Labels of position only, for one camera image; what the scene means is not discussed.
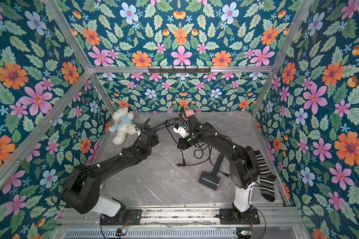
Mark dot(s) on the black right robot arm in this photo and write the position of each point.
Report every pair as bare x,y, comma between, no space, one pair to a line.
243,166

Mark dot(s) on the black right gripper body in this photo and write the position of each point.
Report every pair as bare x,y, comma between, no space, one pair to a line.
185,121

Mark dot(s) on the dark grey hair dryer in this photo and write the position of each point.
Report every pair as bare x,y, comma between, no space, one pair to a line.
211,180
167,123

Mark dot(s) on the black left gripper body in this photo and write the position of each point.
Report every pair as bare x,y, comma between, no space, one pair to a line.
154,141

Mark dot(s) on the black hook rail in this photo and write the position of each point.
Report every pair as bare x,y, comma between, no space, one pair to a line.
174,70

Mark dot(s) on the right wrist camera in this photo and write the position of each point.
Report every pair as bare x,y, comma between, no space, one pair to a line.
181,130

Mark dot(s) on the pink hair dryer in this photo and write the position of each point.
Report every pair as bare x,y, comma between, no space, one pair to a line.
189,113

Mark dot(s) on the white teddy bear blue shirt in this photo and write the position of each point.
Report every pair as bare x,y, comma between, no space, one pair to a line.
122,125

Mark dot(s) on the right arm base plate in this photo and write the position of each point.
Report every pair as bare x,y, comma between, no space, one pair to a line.
234,217

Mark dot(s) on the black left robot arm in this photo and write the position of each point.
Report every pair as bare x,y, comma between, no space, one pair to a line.
82,188

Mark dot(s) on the striped black white sock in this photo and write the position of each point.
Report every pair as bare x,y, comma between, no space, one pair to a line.
266,177

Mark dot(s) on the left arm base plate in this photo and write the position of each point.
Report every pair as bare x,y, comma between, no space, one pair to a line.
128,217

